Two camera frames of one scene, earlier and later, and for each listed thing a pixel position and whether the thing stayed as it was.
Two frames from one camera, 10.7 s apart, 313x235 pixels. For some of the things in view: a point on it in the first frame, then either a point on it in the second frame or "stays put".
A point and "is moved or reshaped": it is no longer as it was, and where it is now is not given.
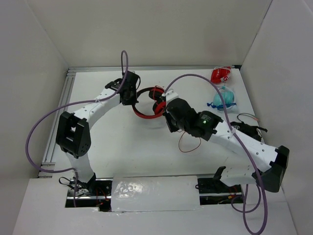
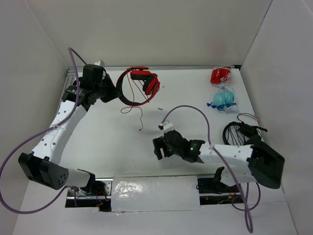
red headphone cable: x=189 y=151 is moved or reshaped
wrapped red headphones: x=219 y=74 stays put
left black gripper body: x=128 y=97 → x=109 y=90
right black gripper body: x=158 y=101 → x=158 y=148
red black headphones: x=159 y=106 → x=151 y=85
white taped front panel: x=155 y=193 stays put
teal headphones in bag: x=217 y=101 stays put
